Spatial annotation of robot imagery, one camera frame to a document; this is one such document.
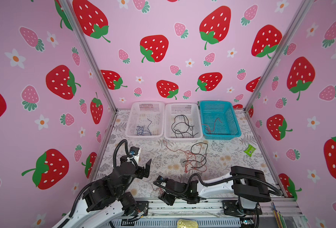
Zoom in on coloured pencils bundle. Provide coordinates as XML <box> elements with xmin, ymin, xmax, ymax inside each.
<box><xmin>271</xmin><ymin>202</ymin><xmax>287</xmax><ymax>228</ymax></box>

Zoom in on teal plastic basket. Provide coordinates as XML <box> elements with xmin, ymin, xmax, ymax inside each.
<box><xmin>199</xmin><ymin>101</ymin><xmax>241</xmax><ymax>140</ymax></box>

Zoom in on red cables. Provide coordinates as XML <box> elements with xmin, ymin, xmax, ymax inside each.
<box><xmin>163</xmin><ymin>139</ymin><xmax>209</xmax><ymax>174</ymax></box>

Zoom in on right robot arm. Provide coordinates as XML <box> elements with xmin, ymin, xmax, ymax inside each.
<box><xmin>153</xmin><ymin>166</ymin><xmax>282</xmax><ymax>218</ymax></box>

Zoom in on black cable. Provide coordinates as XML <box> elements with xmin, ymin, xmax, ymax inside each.
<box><xmin>171</xmin><ymin>114</ymin><xmax>200</xmax><ymax>137</ymax></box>

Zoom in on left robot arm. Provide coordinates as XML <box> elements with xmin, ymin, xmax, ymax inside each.
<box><xmin>55</xmin><ymin>139</ymin><xmax>151</xmax><ymax>228</ymax></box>

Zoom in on floral table cloth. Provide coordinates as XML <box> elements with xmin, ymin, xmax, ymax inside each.
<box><xmin>88</xmin><ymin>109</ymin><xmax>277</xmax><ymax>199</ymax></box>

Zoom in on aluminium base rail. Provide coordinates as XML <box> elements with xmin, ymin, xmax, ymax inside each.
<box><xmin>100</xmin><ymin>198</ymin><xmax>308</xmax><ymax>228</ymax></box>

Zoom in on left white plastic basket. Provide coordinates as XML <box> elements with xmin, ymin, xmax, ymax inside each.
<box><xmin>125</xmin><ymin>101</ymin><xmax>165</xmax><ymax>140</ymax></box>

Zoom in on blue cable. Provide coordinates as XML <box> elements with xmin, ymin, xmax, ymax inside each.
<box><xmin>136</xmin><ymin>118</ymin><xmax>153</xmax><ymax>136</ymax></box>

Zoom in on white plastic basket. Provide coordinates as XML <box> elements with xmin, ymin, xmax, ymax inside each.
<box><xmin>164</xmin><ymin>103</ymin><xmax>203</xmax><ymax>143</ymax></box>
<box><xmin>125</xmin><ymin>101</ymin><xmax>165</xmax><ymax>140</ymax></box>

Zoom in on green candy wrapper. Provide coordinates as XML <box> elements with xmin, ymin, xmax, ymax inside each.
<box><xmin>244</xmin><ymin>144</ymin><xmax>256</xmax><ymax>157</ymax></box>

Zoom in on red cable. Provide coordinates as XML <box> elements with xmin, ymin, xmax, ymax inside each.
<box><xmin>200</xmin><ymin>117</ymin><xmax>223</xmax><ymax>135</ymax></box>

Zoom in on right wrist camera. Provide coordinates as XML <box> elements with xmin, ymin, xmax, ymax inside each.
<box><xmin>154</xmin><ymin>176</ymin><xmax>168</xmax><ymax>185</ymax></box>

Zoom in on middle white plastic basket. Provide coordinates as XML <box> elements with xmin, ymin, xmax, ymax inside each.
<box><xmin>164</xmin><ymin>103</ymin><xmax>203</xmax><ymax>143</ymax></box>

